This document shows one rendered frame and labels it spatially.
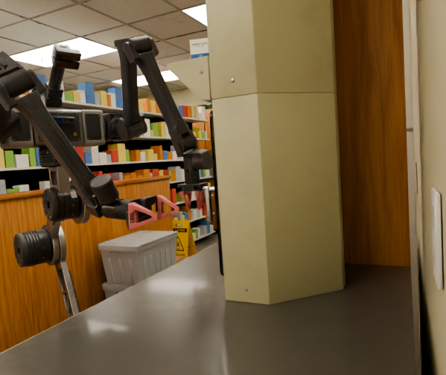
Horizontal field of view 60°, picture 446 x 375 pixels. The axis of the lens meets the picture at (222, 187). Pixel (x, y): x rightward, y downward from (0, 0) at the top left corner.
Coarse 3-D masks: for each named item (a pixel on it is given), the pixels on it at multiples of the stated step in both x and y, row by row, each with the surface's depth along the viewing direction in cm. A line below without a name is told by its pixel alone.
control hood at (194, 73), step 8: (208, 56) 88; (168, 64) 92; (176, 64) 91; (184, 64) 90; (192, 64) 89; (200, 64) 88; (208, 64) 88; (176, 72) 91; (184, 72) 90; (192, 72) 89; (200, 72) 88; (208, 72) 88; (184, 80) 90; (192, 80) 89; (200, 80) 88; (208, 80) 88; (192, 88) 90; (200, 88) 89; (208, 88) 88; (200, 96) 89; (208, 96) 88
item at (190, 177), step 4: (188, 172) 142; (192, 172) 142; (196, 172) 143; (188, 176) 142; (192, 176) 142; (196, 176) 143; (188, 180) 143; (192, 180) 142; (196, 180) 143; (180, 184) 146; (184, 184) 145; (188, 184) 143; (192, 184) 142; (196, 184) 141; (200, 184) 141; (204, 184) 143
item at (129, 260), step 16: (112, 240) 324; (128, 240) 319; (144, 240) 315; (160, 240) 321; (112, 256) 307; (128, 256) 300; (144, 256) 305; (160, 256) 325; (112, 272) 310; (128, 272) 303; (144, 272) 306
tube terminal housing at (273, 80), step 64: (256, 0) 82; (320, 0) 87; (256, 64) 83; (320, 64) 88; (256, 128) 84; (320, 128) 89; (256, 192) 85; (320, 192) 90; (256, 256) 87; (320, 256) 90
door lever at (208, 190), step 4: (204, 188) 96; (208, 188) 96; (212, 188) 95; (204, 192) 96; (208, 192) 96; (208, 196) 96; (208, 200) 96; (208, 204) 96; (208, 208) 96; (212, 208) 97; (208, 212) 96; (212, 212) 97; (208, 216) 96; (212, 216) 97; (208, 220) 96; (212, 220) 97
